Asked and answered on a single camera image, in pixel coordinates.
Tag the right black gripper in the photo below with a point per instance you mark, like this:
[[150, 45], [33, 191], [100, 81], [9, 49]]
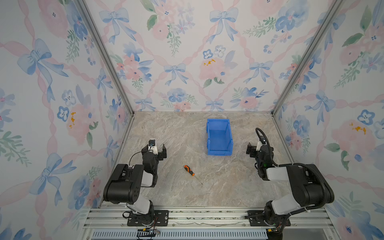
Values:
[[256, 153]]

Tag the orange black screwdriver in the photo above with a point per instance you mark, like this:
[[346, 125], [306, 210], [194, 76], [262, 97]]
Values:
[[190, 171]]

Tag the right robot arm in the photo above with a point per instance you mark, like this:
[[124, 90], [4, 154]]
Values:
[[309, 189]]

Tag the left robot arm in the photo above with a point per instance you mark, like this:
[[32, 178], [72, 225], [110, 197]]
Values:
[[125, 184]]

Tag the blue plastic bin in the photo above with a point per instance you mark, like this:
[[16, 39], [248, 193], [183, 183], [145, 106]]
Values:
[[219, 141]]

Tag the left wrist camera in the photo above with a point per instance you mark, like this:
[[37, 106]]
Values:
[[153, 147]]

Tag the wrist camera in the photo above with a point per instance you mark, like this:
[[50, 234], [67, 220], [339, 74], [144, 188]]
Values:
[[153, 147], [261, 142]]

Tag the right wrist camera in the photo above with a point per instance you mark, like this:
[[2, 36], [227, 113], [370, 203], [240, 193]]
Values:
[[261, 142]]

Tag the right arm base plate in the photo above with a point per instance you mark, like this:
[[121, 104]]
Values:
[[258, 218]]

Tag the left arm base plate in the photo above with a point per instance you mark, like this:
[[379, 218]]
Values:
[[157, 218]]

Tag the aluminium rail frame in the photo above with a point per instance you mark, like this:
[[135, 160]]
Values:
[[110, 222]]

